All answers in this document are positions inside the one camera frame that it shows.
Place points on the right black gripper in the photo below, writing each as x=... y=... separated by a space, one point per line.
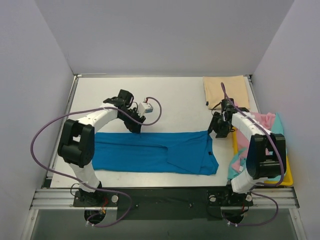
x=219 y=127

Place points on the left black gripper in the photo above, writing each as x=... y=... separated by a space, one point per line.
x=133 y=122

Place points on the blue t shirt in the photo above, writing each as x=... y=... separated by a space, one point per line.
x=155 y=152

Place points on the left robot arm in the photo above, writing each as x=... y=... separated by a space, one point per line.
x=77 y=141

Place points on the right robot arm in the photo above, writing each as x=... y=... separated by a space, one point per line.
x=265 y=163

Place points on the mint green t shirt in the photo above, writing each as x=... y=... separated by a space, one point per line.
x=277 y=127

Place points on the folded beige t shirt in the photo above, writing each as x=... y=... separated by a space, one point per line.
x=235 y=88

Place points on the pink t shirt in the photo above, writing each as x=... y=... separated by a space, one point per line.
x=262 y=120

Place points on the yellow plastic tray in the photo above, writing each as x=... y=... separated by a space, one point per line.
x=287 y=180

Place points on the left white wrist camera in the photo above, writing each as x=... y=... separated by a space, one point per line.
x=144 y=108

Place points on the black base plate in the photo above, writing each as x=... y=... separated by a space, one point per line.
x=165 y=203

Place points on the aluminium front rail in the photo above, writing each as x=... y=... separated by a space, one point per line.
x=61 y=199

